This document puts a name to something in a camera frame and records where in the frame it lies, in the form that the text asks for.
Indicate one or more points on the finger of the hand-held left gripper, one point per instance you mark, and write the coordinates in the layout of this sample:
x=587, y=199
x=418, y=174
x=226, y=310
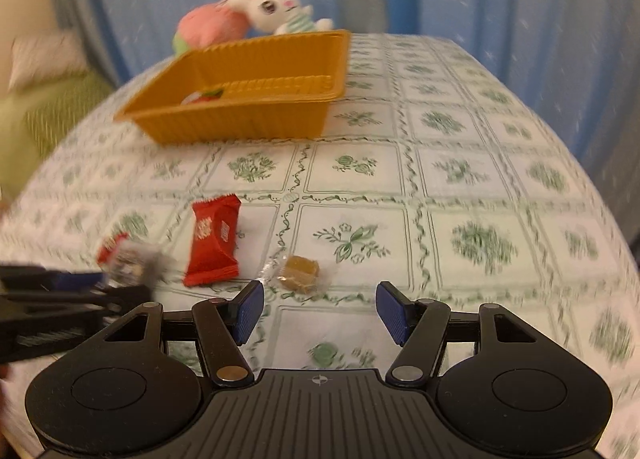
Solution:
x=100, y=298
x=75, y=280

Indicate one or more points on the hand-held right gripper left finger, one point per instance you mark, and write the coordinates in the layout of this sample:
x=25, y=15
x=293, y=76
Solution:
x=250, y=311

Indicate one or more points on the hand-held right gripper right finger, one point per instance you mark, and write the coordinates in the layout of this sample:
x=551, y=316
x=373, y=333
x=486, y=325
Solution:
x=392, y=311

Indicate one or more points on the small red candy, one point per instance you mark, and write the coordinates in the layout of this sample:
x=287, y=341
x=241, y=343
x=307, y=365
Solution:
x=109, y=250

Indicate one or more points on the transparent dark snack packet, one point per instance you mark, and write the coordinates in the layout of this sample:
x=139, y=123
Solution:
x=135, y=263

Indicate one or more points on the brown candy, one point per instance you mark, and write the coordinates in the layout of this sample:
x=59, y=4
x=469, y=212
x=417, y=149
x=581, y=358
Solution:
x=300, y=271

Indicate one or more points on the large red snack packet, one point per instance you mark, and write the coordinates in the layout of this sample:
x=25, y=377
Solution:
x=212, y=249

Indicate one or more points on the orange plastic tray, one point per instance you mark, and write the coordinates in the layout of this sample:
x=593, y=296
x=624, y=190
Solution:
x=240, y=124

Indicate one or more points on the white green snack packet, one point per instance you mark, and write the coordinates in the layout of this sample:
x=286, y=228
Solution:
x=202, y=95

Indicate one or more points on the green floral tablecloth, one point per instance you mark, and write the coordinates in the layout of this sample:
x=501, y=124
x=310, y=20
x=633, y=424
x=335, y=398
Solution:
x=475, y=179

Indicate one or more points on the green zigzag cushion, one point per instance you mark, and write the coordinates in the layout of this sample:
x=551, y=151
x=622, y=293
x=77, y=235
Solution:
x=65, y=109

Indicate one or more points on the light green sofa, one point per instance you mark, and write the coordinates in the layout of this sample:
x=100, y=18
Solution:
x=12, y=119

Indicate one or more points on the beige cushion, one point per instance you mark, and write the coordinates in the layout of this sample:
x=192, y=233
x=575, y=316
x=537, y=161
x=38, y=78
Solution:
x=45, y=56

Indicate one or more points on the pink starfish plush toy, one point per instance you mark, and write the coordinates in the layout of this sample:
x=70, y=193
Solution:
x=210, y=24

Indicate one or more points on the white bunny plush toy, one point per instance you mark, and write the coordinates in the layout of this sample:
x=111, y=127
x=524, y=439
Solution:
x=270, y=4

